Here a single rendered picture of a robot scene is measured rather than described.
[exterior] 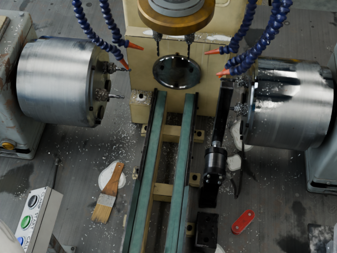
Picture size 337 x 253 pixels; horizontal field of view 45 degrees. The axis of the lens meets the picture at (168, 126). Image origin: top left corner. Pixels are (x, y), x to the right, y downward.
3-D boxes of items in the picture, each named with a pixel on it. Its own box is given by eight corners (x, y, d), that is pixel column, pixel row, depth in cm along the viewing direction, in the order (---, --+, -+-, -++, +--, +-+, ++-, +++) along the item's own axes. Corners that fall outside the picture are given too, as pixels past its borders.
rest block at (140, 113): (134, 108, 142) (132, 87, 132) (154, 111, 141) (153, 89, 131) (131, 122, 139) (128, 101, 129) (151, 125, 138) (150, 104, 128)
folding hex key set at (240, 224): (247, 209, 121) (248, 207, 120) (256, 217, 120) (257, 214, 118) (228, 229, 118) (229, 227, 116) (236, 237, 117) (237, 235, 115)
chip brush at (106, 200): (113, 161, 130) (113, 160, 130) (128, 165, 129) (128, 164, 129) (90, 221, 119) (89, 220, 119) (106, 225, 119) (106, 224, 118)
